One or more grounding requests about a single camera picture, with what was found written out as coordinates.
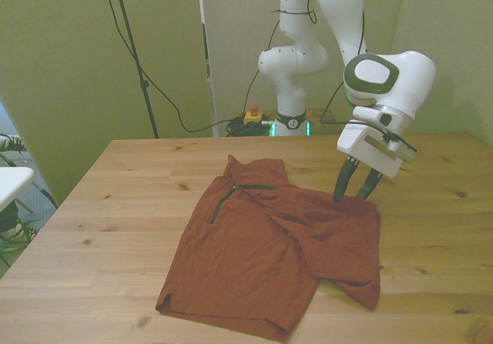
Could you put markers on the rust red shorts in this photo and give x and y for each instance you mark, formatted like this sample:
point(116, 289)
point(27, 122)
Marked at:
point(239, 251)

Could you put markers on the black tripod stand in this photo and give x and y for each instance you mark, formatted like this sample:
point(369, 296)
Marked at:
point(133, 47)

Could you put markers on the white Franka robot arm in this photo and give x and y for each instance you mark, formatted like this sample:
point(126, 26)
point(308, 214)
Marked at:
point(339, 13)

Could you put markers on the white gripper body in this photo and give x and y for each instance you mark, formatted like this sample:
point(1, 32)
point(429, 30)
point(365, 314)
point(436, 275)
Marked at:
point(358, 147)

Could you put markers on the white folding table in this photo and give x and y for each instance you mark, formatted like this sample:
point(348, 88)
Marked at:
point(11, 184)

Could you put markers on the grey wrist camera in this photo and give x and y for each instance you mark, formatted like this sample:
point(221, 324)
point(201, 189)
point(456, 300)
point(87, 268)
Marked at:
point(404, 153)

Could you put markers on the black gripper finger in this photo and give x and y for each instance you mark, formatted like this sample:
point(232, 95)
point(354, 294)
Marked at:
point(369, 184)
point(343, 178)

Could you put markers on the yellow emergency stop box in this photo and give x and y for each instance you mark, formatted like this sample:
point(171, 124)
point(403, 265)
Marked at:
point(252, 118)

